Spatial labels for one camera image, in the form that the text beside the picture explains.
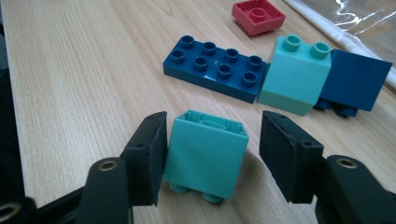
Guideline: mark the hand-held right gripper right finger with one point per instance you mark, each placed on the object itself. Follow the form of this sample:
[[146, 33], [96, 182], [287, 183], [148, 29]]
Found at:
[[289, 158]]

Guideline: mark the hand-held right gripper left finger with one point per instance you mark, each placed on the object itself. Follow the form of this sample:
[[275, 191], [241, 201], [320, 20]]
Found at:
[[146, 155]]

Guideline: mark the teal toy block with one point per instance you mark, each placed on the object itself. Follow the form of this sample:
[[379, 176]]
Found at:
[[294, 81], [205, 155]]

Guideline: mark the dark blue toy block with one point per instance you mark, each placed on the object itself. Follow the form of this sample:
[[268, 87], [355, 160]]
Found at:
[[355, 81], [214, 73]]

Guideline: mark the clear plastic bag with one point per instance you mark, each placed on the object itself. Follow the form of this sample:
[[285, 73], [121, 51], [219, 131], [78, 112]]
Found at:
[[358, 18]]

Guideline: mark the flat red toy block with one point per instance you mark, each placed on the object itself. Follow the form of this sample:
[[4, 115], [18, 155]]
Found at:
[[258, 18]]

